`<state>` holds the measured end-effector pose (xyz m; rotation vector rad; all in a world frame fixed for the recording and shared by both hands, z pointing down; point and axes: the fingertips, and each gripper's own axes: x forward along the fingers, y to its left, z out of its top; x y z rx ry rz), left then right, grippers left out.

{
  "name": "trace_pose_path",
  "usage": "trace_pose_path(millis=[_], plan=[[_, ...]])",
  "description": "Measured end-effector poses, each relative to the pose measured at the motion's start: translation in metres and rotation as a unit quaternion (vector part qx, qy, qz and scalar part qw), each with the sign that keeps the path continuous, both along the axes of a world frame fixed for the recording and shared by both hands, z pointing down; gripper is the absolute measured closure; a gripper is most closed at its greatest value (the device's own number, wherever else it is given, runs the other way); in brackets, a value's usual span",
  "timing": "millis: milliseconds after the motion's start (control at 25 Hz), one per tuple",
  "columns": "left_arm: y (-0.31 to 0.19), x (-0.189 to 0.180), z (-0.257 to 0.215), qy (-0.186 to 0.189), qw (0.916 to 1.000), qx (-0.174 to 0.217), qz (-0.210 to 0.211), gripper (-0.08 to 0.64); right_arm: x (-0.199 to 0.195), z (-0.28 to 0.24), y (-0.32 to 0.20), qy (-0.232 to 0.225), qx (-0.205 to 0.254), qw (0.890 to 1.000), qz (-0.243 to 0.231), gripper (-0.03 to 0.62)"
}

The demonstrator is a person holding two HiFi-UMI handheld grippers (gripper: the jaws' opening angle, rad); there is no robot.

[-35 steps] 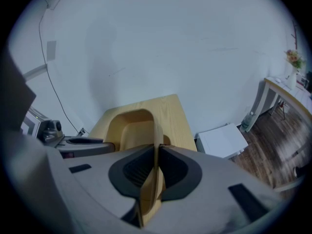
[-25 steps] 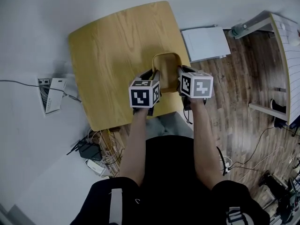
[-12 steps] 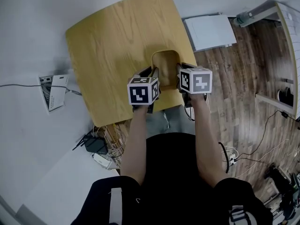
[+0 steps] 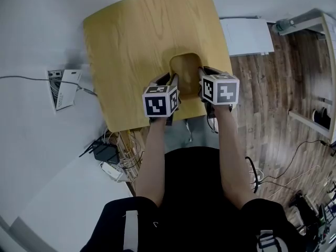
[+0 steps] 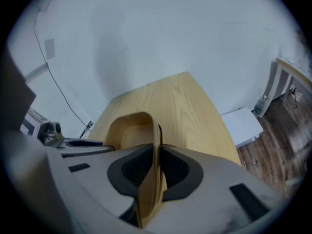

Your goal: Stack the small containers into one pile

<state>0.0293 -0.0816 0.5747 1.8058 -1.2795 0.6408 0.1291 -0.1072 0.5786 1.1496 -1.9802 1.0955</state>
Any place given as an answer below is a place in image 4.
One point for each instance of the grey clamp device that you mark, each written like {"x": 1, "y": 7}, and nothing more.
{"x": 283, "y": 25}

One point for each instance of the person's right forearm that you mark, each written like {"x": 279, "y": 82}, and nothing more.
{"x": 231, "y": 161}

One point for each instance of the white box on floor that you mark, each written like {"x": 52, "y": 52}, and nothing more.
{"x": 68, "y": 88}

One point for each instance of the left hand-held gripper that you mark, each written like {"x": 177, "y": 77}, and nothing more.
{"x": 157, "y": 105}

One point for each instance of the person's grey trousers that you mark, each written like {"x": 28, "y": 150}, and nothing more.
{"x": 178, "y": 135}

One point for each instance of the person's black shirt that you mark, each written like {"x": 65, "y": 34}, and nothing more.
{"x": 191, "y": 193}

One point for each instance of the person's left forearm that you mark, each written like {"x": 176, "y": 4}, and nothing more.
{"x": 151, "y": 161}

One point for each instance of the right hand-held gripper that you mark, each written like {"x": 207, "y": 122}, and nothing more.
{"x": 224, "y": 90}

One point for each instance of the open wall junction box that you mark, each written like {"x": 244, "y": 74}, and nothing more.
{"x": 53, "y": 88}

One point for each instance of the black router with antennas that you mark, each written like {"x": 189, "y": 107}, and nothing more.
{"x": 105, "y": 152}

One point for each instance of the black floor equipment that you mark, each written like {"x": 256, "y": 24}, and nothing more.
{"x": 312, "y": 219}

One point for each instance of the white network device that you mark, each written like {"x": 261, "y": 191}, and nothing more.
{"x": 113, "y": 170}

